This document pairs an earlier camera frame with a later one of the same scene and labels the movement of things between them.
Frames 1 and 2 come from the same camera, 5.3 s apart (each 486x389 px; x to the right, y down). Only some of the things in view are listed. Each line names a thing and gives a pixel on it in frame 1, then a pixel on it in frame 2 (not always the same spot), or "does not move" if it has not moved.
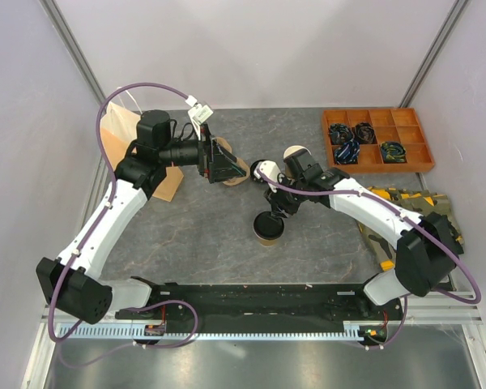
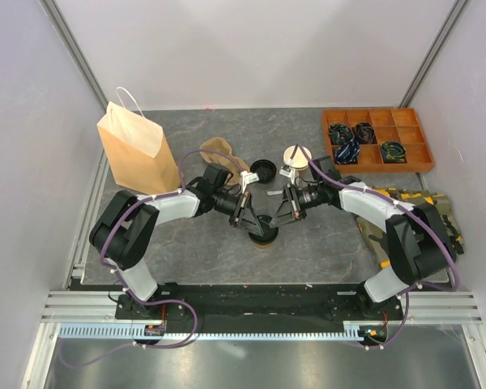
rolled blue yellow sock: [393, 151] does not move
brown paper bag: [119, 130] does not move
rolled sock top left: [340, 133] does not move
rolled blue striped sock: [347, 153] does not move
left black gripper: [213, 159] -> [244, 216]
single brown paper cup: [267, 242] -> [263, 247]
